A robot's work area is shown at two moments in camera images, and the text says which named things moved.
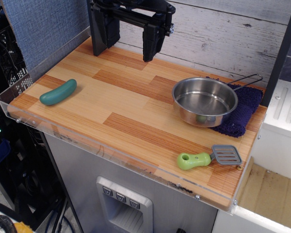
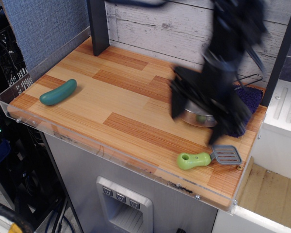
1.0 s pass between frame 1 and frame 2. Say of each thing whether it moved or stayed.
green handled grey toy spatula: stayed
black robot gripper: moved
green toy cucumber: stayed
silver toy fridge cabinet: stayed
